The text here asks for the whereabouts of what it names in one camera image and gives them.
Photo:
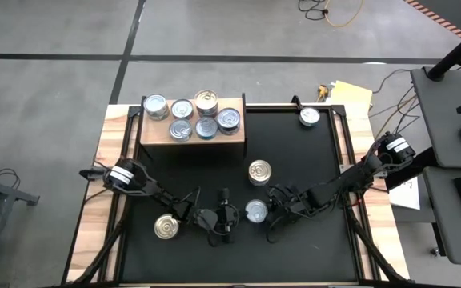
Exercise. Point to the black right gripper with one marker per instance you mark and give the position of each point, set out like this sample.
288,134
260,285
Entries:
294,202

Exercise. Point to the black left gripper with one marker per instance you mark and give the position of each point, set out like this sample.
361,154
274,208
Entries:
218,218

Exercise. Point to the blue rimmed seafood can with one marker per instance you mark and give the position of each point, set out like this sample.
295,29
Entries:
256,210

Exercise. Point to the teal labelled seafood can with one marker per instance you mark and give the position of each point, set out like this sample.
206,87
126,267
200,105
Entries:
206,128

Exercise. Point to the green albacore tuna can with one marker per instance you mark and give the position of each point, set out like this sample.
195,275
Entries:
181,130

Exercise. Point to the silver lidded seafood can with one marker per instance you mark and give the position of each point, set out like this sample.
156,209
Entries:
182,109
229,119

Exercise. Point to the blue Wild Planet can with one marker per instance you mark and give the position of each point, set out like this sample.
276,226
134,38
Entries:
206,100

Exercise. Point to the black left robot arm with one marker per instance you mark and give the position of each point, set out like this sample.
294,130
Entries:
146,186

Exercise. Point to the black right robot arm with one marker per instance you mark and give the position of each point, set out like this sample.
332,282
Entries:
354,176

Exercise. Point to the gold lidded seafood can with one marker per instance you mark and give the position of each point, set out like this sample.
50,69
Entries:
165,228

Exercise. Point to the teal rimmed seafood can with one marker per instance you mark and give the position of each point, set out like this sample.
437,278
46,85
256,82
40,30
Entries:
309,116

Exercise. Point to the white paper sheet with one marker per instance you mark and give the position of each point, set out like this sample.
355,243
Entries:
406,196

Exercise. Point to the yellow paper sheet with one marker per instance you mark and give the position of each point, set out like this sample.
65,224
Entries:
350,94

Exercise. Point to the black diagonal rig beam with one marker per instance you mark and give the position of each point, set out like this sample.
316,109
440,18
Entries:
414,170

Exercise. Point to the grey desk top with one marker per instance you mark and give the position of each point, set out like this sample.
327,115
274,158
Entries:
446,104
442,224

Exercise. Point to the grey metal stand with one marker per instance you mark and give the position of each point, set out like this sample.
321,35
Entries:
2,192

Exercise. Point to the black rig pole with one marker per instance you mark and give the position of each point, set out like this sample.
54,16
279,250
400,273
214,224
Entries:
454,56

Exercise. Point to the striped hazard tape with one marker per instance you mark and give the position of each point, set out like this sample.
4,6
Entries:
438,18

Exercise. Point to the wooden shelf black frame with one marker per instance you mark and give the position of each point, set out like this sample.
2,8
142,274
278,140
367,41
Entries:
158,138

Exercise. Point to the black table frame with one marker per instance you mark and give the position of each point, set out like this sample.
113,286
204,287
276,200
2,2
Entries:
340,109

